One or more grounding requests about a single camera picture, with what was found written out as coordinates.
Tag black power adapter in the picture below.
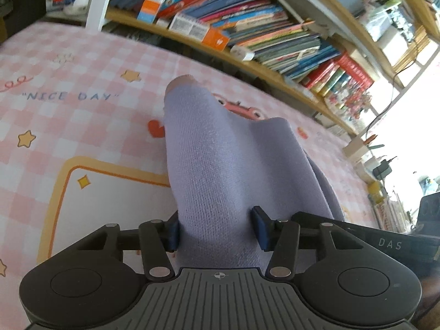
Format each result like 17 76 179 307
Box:
372 157 395 181

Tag beige pen holder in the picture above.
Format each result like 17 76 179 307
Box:
342 137 369 163

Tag pink checkered tablecloth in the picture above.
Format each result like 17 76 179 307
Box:
1 22 377 329

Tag colourful figurine decoration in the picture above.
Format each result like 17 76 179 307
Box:
324 82 372 119

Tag red dictionaries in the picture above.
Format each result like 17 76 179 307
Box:
301 53 375 97

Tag white charger block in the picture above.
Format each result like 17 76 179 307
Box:
230 45 255 62

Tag wooden white bookshelf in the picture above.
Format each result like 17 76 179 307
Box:
86 0 439 135

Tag flat orange white box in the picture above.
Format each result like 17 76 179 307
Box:
169 13 230 51

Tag row of colourful books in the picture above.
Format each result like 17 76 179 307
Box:
109 0 341 81

